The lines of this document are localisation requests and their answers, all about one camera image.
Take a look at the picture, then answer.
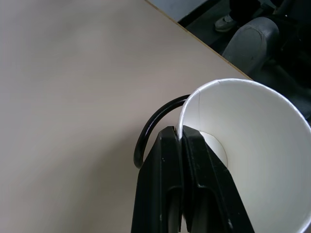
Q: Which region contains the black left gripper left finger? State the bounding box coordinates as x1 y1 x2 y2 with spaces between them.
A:
131 126 184 233

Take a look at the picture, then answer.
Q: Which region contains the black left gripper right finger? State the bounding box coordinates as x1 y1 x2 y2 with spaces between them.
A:
181 125 256 233

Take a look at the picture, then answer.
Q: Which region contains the white paper cup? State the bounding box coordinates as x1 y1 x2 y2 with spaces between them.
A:
176 78 311 233

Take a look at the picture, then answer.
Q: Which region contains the grey robot leg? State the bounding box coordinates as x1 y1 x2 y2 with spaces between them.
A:
222 16 280 76

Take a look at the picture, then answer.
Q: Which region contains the person's grey shoe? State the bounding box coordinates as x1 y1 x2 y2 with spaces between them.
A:
214 14 238 33

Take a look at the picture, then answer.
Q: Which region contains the black cable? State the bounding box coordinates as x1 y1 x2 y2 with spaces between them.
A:
134 94 191 169

